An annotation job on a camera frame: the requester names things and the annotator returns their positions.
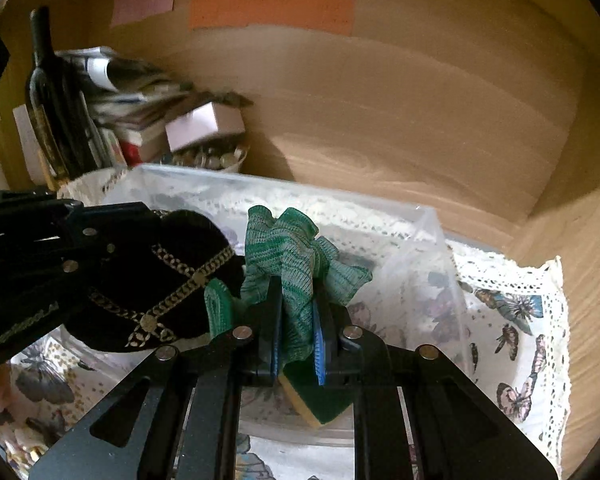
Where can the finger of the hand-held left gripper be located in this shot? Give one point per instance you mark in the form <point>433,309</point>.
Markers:
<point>105,245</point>

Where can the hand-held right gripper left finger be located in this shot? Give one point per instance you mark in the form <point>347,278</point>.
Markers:
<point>275,332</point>

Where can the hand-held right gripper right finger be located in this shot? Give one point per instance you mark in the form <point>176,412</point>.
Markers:
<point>320,345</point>

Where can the green knitted cloth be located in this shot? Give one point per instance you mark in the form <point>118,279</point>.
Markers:
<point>292,270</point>

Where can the clear plastic container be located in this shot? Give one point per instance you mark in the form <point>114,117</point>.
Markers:
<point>405,280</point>

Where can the green yellow sponge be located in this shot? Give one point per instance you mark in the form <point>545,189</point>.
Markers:
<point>325,400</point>

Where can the bowl of coins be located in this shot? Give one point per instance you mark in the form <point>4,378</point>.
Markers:
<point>215,160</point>

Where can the dark wine bottle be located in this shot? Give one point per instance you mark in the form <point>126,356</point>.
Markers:
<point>55,110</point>

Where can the stack of magazines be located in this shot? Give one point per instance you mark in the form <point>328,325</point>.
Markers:
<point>130,95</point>

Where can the small white box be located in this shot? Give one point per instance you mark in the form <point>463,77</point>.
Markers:
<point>205,122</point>

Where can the butterfly printed lace tablecloth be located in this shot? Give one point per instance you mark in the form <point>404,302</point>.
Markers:
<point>515,320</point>

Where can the orange paper note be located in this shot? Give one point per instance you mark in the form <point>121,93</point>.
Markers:
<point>270,7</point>

